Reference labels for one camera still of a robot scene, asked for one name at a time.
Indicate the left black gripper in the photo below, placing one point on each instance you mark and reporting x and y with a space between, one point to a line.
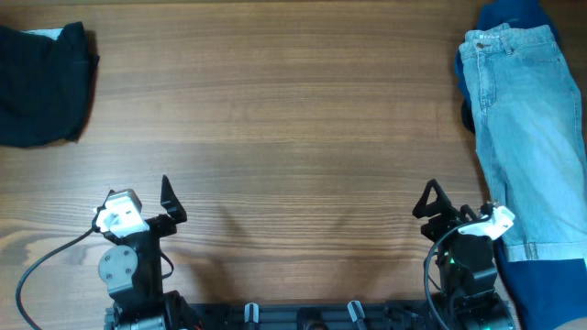
164 225

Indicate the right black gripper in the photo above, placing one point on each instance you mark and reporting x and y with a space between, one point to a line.
442 203

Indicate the light blue denim shorts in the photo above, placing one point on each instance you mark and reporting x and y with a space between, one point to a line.
526 111

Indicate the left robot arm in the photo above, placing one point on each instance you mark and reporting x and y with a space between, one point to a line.
131 269

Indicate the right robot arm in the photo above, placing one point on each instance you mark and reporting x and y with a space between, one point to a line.
459 273

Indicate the black folded garment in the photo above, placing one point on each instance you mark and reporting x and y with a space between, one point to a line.
46 86

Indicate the white cloth under black garment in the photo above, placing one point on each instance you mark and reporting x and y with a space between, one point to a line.
52 33

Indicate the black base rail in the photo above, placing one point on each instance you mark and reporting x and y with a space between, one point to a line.
394 315

